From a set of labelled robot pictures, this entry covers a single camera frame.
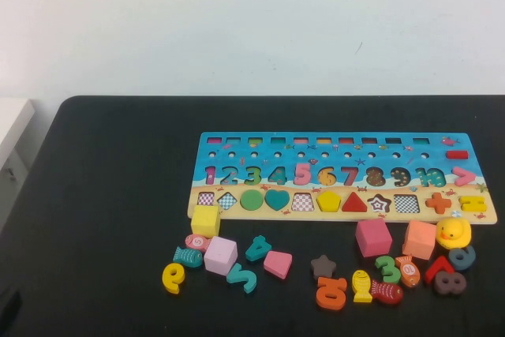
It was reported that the yellow number six piece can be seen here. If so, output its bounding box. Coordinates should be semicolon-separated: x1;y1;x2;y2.
162;262;185;295

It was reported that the orange plus sign piece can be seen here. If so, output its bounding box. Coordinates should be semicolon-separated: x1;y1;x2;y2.
425;193;452;214

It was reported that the light pink cube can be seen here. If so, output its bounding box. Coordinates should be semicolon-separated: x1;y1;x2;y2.
203;236;239;276

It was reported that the salmon orange cube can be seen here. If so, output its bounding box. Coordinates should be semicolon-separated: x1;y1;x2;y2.
402;219;438;261

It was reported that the green circle piece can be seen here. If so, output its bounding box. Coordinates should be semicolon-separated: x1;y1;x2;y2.
240;189;264;211

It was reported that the pink number five piece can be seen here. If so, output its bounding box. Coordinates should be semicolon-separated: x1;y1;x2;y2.
294;163;312;186

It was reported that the yellow cube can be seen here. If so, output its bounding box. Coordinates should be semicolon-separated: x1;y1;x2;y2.
190;204;221;238

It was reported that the red number seven piece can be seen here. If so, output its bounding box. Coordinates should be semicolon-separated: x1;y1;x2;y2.
424;256;456;285

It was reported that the colourful wooden puzzle board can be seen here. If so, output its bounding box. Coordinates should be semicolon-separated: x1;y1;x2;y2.
188;131;497;224

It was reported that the green number three piece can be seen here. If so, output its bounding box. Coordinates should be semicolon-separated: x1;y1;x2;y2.
374;256;402;285

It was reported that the teal fish piece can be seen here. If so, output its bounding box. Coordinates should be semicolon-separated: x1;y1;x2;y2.
172;245;204;269

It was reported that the teal heart piece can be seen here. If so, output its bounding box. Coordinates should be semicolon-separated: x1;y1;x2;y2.
264;189;291;212

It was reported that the white side shelf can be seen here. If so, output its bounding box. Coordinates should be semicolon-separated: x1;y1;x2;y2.
0;96;36;231

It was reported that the brown number eight piece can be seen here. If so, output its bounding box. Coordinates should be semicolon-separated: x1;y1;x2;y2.
433;271;468;297

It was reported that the pink trapezoid piece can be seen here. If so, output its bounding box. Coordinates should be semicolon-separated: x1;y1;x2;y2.
263;250;294;279

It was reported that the yellow rubber duck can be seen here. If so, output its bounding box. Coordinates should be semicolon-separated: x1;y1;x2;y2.
435;217;473;250

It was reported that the orange fish with ten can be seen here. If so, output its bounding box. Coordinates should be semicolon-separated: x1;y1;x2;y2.
394;254;421;289

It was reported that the brown star piece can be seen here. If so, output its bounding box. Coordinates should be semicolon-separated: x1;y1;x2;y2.
309;254;338;279

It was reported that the blue-grey number nine piece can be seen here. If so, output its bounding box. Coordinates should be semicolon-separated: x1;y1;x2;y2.
448;245;477;271

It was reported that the yellow pentagon piece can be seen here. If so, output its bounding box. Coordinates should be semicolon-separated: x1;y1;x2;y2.
316;190;342;212

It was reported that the teal number four piece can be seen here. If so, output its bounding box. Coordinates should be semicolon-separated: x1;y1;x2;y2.
244;235;272;263

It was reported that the red triangle piece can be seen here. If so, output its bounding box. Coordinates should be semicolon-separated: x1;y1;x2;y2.
341;191;368;213

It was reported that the yellow fish piece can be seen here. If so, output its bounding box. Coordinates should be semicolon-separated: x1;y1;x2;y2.
351;269;374;304

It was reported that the red fish piece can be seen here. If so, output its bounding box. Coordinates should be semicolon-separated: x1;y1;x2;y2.
370;279;405;305

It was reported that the yellow equals sign piece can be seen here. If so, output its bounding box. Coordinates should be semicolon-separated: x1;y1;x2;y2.
459;195;485;212

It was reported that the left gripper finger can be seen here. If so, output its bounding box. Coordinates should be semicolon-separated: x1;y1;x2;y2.
0;289;21;334

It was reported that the pink greater-than sign piece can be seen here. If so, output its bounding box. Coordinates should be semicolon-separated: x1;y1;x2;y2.
452;166;474;187

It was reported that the orange number ten piece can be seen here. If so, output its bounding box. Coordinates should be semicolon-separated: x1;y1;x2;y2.
315;276;348;312

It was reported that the pink fish with five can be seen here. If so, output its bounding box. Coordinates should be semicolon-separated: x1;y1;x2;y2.
184;233;212;252

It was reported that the hot pink cube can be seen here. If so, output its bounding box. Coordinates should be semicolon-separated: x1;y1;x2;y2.
354;217;394;258

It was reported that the teal number five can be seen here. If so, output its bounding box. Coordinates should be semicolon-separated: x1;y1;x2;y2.
226;262;257;294

